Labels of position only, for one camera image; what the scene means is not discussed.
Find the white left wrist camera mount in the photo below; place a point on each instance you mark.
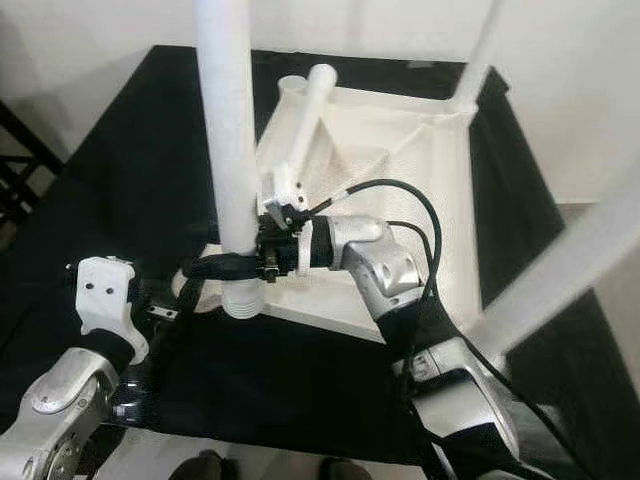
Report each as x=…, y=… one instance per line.
x=105, y=295

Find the clear tape strip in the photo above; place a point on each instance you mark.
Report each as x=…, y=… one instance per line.
x=420, y=65

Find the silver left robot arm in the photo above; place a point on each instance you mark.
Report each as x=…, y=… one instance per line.
x=60, y=400

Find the black round stool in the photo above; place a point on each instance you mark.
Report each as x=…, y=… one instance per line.
x=25, y=160

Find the black table cloth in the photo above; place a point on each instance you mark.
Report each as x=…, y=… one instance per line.
x=120, y=150

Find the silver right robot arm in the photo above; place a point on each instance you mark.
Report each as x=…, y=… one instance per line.
x=380, y=265

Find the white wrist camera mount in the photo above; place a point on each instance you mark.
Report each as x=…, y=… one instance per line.
x=285, y=190
x=105, y=295

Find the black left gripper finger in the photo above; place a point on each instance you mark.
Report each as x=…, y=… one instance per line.
x=182, y=295

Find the cream plastic children table top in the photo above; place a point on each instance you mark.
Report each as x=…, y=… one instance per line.
x=380, y=140

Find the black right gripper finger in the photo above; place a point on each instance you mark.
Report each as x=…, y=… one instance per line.
x=225, y=268

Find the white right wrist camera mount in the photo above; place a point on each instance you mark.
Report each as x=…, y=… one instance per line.
x=285, y=190

